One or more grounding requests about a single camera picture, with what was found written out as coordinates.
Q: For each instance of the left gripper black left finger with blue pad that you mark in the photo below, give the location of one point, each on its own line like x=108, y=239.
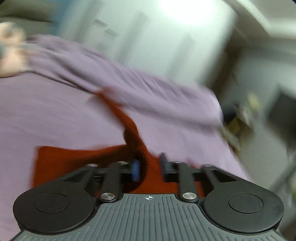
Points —
x=69, y=202

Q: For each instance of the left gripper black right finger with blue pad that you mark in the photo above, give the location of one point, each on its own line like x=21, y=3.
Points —
x=230, y=202

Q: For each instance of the dark red knit sweater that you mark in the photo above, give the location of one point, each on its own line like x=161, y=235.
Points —
x=53, y=162

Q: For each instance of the purple plush bed sheet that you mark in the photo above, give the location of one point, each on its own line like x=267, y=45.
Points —
x=37, y=111

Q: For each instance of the purple rumpled duvet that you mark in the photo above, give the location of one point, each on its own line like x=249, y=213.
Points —
x=76, y=65

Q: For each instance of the pink plush toy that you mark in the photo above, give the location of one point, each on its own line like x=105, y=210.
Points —
x=14, y=54

